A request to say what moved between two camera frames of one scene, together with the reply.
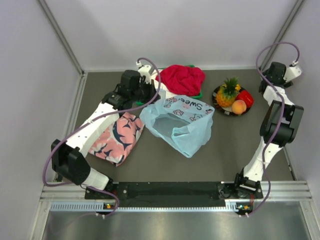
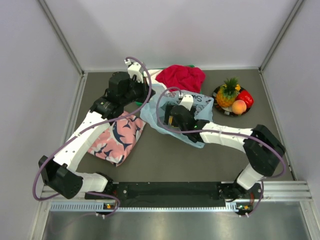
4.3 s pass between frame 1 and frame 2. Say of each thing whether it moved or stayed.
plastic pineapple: stayed
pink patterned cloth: stayed
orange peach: stayed
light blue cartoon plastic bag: moved
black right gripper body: moved
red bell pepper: stayed
